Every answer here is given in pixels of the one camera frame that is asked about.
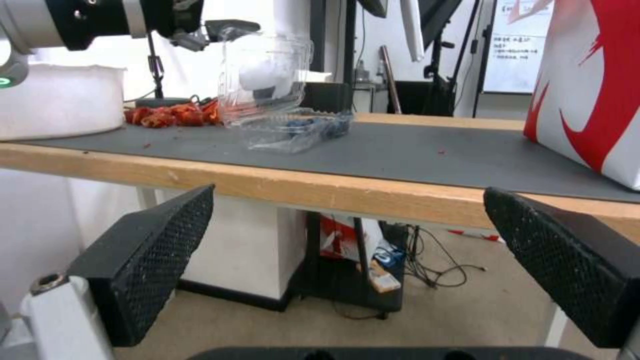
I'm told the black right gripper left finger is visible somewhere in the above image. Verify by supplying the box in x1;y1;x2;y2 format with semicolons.
19;183;216;360

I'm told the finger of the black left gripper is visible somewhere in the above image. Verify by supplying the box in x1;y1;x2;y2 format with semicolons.
169;29;210;52
203;19;262;39

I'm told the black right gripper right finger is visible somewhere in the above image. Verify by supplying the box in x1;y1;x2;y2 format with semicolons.
483;186;640;348

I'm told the clear plastic takeout container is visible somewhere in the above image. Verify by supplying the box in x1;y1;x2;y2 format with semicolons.
217;26;357;154

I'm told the blue food in container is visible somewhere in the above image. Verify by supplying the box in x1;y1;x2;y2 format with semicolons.
279;113;354;139

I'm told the white and red takeout bag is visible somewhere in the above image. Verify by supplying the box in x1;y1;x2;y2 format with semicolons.
522;0;640;193

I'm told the red and white paper bag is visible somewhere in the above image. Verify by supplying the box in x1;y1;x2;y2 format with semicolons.
318;212;385;260

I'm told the black stand with round base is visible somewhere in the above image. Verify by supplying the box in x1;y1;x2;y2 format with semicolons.
134;32;194;109

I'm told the white table leg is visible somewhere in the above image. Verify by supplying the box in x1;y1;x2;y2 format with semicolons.
543;298;572;348

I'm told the pile of red chili peppers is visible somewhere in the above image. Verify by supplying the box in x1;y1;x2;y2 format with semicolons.
123;98;224;129

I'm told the red and white stick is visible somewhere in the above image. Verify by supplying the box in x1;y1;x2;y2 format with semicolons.
446;228;502;244

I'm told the black box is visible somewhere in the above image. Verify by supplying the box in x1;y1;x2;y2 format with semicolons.
299;82;354;113

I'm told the white round tub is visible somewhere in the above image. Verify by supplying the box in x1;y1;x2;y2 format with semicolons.
0;63;127;142

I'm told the brown wooden stick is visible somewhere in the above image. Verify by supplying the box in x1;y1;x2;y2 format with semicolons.
378;44;404;114

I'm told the blue packet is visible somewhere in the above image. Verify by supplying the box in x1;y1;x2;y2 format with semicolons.
373;244;407;268

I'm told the orange small box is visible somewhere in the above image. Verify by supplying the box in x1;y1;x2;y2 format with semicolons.
366;261;402;293

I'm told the grey table mat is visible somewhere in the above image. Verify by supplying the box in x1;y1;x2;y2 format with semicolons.
14;121;640;204

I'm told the black wheeled cart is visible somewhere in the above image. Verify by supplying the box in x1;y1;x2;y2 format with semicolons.
294;211;407;314

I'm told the whiteboard with writing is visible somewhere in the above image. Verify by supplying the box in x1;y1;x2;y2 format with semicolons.
482;0;556;95

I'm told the black light stand tripod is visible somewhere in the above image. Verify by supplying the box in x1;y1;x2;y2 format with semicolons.
423;0;482;118

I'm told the white table pedestal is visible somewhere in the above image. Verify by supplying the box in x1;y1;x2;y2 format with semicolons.
177;194;309;313

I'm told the black floor cable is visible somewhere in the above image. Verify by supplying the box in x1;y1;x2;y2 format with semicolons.
404;224;489;290

